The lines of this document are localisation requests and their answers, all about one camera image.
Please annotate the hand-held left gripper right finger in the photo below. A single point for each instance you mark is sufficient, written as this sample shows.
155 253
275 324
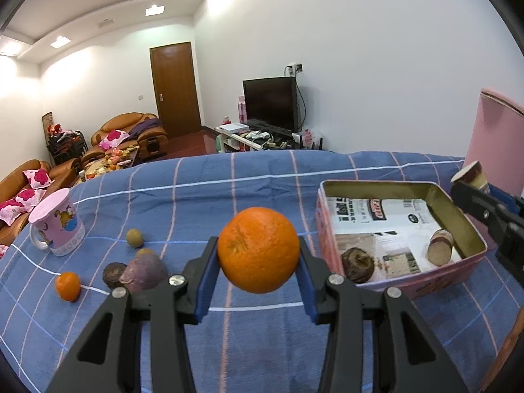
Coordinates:
306 294

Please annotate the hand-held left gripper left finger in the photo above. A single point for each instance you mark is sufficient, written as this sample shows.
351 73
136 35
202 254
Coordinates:
204 294

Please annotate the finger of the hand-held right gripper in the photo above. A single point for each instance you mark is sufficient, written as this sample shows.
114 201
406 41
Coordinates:
505 200
483 208

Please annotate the large orange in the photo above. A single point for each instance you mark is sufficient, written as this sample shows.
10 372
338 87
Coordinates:
258 249

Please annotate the pink tin box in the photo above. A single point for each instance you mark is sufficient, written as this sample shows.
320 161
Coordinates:
430 286

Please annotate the dark round fruit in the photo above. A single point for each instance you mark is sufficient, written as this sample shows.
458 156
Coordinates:
358 266
112 276

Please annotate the purple sweet potato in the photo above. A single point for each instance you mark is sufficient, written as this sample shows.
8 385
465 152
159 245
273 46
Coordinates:
145 272

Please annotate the printed paper lining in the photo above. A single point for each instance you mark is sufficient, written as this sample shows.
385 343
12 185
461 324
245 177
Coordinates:
393 221

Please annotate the blue plaid blanket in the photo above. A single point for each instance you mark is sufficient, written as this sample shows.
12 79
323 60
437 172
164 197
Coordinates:
245 180

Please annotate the small orange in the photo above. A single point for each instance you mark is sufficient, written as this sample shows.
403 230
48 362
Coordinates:
68 286

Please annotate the pink cartoon mug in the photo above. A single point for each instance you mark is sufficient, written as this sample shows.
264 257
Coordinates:
65 235

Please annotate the green bin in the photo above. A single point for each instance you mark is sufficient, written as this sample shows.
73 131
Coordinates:
219 143

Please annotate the white television stand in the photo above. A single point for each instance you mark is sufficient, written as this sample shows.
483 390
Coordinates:
241 141

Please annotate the pink plastic bag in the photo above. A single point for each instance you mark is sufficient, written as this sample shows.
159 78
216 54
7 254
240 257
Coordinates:
311 135

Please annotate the cluttered coffee table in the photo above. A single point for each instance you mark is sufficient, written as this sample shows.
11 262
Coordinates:
110 163

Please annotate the white flat box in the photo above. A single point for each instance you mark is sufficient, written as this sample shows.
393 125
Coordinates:
234 127

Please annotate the purple cloth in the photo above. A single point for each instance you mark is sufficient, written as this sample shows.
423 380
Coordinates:
146 127

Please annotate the pink mug lid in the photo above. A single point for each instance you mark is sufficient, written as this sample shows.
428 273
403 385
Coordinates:
50 206

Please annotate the pink floral cushion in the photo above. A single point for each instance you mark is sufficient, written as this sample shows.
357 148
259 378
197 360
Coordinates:
114 139
37 178
11 212
29 197

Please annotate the pink gift box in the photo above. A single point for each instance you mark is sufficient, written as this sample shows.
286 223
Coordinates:
242 110

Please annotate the brown leather armchair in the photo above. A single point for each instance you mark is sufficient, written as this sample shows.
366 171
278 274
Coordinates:
123 125

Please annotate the black television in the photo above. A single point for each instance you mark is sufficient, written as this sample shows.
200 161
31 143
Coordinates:
270 102

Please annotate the brown wooden door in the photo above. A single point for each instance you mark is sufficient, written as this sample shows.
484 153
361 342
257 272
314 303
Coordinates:
176 90

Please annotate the brown leather sofa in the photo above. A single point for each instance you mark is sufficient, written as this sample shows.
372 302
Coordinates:
12 182

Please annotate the ceiling air vent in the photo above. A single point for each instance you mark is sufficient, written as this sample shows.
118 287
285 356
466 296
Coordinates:
105 23

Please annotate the square ceiling light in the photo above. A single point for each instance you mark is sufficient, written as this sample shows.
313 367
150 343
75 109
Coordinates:
154 10
59 41

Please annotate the wall power socket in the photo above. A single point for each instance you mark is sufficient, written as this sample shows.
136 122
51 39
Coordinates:
294 68

